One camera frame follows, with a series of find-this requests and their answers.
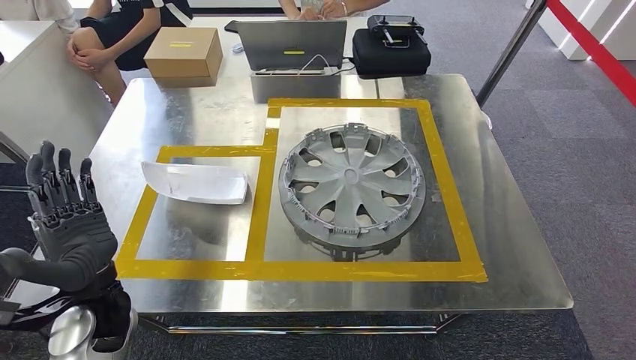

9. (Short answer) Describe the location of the stainless steel workbench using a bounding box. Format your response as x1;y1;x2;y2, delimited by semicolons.
89;73;575;336
0;130;32;194

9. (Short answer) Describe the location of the person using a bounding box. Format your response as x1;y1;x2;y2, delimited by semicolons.
67;0;194;108
0;0;80;36
277;0;391;22

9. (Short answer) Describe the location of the black remote controller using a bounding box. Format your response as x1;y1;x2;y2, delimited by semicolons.
367;14;426;50

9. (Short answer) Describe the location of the white desk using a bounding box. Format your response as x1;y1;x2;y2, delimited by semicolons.
0;19;116;165
118;17;371;83

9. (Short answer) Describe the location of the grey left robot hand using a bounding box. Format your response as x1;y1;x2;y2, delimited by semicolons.
0;140;120;293

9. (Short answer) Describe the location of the white charger cable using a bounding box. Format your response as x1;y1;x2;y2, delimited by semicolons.
298;53;339;76

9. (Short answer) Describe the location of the closed cardboard box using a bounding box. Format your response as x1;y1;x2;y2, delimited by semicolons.
144;27;224;80

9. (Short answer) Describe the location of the grey laptop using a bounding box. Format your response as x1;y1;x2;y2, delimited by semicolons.
234;19;348;76

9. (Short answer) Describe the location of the white display plinth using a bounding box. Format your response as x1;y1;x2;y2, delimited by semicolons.
523;0;612;61
601;0;636;62

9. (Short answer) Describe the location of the white plastic mirror cover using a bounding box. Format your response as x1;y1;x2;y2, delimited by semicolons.
140;160;250;206

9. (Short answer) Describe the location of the chrome stanchion post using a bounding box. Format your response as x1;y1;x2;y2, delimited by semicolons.
475;0;548;131

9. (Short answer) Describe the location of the red barrier belt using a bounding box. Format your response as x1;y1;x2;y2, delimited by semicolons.
546;0;636;108

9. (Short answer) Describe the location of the black carrying case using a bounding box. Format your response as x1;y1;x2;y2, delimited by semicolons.
351;14;432;80

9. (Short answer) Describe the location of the grey wheel hubcap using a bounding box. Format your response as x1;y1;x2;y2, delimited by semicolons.
277;122;428;252

